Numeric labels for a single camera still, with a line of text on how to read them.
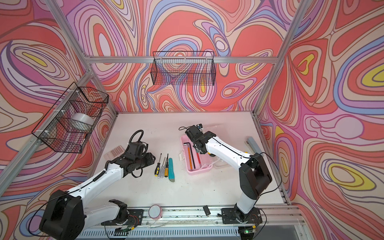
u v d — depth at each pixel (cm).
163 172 88
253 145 96
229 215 73
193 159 93
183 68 84
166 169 89
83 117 74
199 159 93
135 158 66
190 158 94
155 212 73
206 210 76
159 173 86
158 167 89
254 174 45
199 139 62
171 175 88
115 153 95
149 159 78
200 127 78
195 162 92
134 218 72
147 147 76
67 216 40
